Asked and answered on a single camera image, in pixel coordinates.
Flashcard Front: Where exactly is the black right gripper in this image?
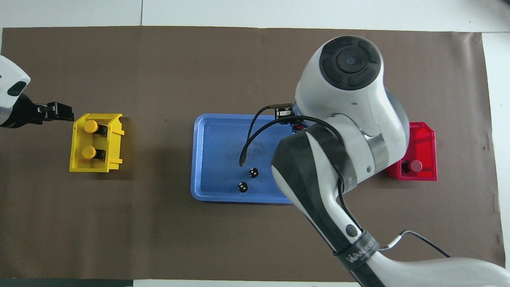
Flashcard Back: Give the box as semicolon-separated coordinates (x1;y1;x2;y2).
275;104;298;120

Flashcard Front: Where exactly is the blue plastic tray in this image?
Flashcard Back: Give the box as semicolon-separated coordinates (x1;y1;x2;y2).
190;113;297;204

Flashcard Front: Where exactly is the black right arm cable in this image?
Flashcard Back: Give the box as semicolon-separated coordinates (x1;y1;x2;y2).
238;104;451;258

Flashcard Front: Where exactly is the red plastic bin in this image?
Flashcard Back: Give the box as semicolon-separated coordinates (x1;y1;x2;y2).
384;122;438;182

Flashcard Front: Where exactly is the yellow push button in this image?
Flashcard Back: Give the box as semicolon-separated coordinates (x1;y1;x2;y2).
81;145;107;161
84;120;109;137

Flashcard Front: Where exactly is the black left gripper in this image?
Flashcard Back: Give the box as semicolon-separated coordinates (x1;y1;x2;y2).
0;94;75;129

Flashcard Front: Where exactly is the brown table mat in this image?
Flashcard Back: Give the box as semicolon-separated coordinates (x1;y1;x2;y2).
0;26;506;281

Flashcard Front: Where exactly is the yellow plastic bin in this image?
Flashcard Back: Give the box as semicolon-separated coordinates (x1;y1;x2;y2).
69;113;125;173

